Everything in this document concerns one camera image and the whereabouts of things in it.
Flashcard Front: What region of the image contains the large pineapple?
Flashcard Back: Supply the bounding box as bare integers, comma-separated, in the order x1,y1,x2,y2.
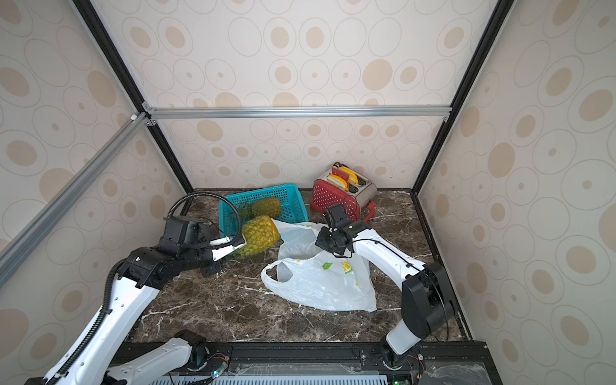
233,216,280,258

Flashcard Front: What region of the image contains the horizontal aluminium frame bar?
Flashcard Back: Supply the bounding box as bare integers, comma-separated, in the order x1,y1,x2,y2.
146,105,452,120

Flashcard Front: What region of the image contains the red toaster with toast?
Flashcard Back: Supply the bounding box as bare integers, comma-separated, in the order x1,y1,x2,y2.
311,162,378,222

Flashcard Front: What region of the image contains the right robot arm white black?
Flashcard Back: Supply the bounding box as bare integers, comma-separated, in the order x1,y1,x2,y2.
315,205,460,368

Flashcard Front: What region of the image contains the teal plastic basket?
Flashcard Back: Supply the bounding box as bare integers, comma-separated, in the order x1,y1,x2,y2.
218,184,309,237

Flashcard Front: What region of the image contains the white plastic bag lemon print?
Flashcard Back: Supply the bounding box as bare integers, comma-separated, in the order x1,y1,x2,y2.
261,221,377,312

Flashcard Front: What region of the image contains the left aluminium frame bar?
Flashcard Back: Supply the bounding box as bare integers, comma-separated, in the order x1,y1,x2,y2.
1,112,148,284

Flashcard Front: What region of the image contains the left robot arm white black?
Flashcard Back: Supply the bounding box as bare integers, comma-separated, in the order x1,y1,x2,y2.
27,216,245,384

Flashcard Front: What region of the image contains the small pineapple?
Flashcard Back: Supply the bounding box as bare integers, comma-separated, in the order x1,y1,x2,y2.
238,197,282,221

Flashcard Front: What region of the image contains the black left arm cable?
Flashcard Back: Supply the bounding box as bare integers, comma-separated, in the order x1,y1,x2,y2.
165,191,243,249

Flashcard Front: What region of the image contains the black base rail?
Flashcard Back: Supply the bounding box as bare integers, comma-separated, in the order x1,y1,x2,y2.
149,342,502,384

